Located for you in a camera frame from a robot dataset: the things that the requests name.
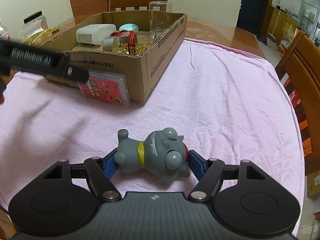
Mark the right wooden chair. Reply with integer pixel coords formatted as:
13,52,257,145
276,30,319,175

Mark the white plastic bottle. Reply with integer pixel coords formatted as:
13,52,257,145
76,24,116,46

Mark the mint green case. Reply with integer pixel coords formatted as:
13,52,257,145
119,23,139,33

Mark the pill bottle silver cap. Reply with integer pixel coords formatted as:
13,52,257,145
102,31,157,55

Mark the clear glass cup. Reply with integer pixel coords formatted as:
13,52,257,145
149,1,172,33

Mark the pink card box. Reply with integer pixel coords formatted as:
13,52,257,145
78,70,130,107

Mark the black lid plastic jar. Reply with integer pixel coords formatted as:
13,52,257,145
18,10,48,42

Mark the grey cartoon figurine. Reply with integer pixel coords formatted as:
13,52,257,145
114,127,190,184

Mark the pink tablecloth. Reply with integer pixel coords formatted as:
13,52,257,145
1,39,304,239

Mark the wooden cabinet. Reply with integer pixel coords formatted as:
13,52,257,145
267,6,299,43

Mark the gold tissue pack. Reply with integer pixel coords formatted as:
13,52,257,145
23,27,60,47

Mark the clear water bottle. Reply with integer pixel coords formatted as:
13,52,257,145
0,22,10,41

